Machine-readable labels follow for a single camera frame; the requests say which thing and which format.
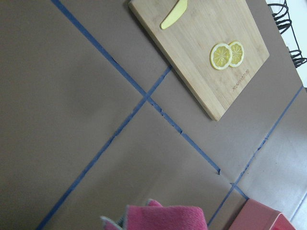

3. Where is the pink and grey cloth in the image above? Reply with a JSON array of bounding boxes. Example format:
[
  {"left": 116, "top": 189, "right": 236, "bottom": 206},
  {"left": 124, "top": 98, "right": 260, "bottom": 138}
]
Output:
[{"left": 101, "top": 199, "right": 208, "bottom": 230}]

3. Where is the lemon slice near logo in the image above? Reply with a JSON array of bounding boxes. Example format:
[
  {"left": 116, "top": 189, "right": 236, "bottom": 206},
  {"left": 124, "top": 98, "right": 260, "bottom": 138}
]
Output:
[{"left": 210, "top": 43, "right": 233, "bottom": 70}]

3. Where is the wooden cutting board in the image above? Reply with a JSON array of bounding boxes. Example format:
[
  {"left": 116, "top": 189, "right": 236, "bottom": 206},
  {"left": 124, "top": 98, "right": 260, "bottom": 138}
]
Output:
[{"left": 129, "top": 0, "right": 269, "bottom": 121}]

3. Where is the lemon slice near knife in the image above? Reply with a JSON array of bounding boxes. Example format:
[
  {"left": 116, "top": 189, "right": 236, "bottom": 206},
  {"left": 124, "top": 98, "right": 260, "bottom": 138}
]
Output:
[{"left": 229, "top": 41, "right": 245, "bottom": 68}]

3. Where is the yellow plastic knife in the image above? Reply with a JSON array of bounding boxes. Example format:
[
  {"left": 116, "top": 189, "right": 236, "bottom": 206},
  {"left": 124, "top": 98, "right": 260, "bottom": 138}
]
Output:
[{"left": 160, "top": 0, "right": 188, "bottom": 30}]

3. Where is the pink plastic bin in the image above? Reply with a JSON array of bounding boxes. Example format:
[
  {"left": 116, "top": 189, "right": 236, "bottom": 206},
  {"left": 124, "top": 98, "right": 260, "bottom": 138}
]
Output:
[{"left": 226, "top": 198, "right": 297, "bottom": 230}]

